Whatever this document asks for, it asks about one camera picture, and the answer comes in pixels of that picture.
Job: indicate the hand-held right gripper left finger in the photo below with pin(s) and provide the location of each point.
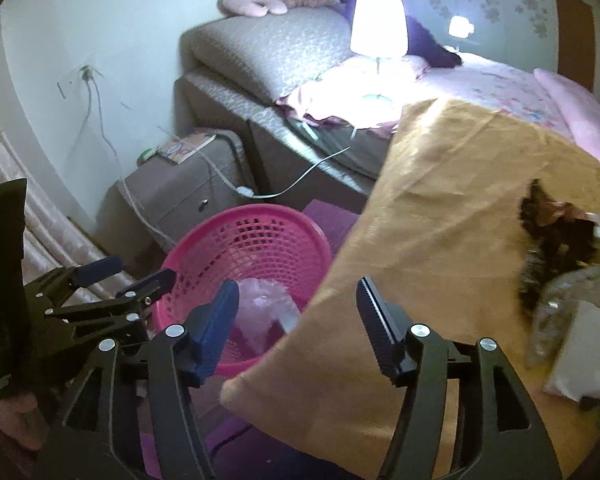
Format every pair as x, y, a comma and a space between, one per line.
215, 330

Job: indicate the person's left hand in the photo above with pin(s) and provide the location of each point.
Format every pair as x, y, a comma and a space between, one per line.
22, 420

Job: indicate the grey patterned headboard cushion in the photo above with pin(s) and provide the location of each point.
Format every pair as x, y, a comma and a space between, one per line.
270, 45

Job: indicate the clear plastic bag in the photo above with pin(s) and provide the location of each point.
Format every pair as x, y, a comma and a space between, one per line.
265, 305

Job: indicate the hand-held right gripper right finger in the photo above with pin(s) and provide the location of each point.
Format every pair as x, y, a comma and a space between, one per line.
380, 330

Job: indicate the silver printed plastic bag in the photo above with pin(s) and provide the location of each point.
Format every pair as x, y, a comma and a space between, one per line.
565, 300

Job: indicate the wall socket with plug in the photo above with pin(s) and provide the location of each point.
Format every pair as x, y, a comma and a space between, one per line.
86, 74

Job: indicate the pink plastic basket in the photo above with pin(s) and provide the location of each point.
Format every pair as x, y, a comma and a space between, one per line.
280, 240

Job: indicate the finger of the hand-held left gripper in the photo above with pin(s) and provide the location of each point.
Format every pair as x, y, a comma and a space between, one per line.
100, 268
147, 287

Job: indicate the grey bed sheet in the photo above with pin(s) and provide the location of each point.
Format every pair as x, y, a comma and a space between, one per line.
330, 140

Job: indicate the pink neck pillow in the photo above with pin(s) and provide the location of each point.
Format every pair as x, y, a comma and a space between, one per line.
250, 2

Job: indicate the brown wooden door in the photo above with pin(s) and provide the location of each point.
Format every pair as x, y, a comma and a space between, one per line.
575, 35

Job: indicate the pink quilt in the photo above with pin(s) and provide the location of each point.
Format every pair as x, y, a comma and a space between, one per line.
575, 110

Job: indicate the small lit lamp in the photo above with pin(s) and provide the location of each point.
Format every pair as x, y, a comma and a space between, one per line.
459, 26

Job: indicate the floral pink bed sheet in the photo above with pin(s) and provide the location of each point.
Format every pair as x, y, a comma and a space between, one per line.
490, 85

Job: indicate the gold patterned tablecloth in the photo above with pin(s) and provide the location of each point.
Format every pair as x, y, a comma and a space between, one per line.
430, 210

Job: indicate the maroon wrapper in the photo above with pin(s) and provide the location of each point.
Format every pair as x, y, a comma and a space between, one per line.
555, 235

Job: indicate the lit white table lamp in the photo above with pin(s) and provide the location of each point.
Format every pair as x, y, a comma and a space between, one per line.
377, 25

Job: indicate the beige patterned curtain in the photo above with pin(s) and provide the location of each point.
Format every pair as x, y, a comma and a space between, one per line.
30, 210

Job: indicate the purple floor mat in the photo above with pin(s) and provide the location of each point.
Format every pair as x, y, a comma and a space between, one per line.
330, 215

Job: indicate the colourful book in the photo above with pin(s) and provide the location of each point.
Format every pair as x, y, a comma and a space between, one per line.
187, 147

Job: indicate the small green object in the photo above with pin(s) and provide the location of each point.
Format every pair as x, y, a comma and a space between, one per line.
145, 156

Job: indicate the dark purple cloth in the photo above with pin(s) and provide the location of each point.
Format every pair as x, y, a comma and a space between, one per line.
425, 40

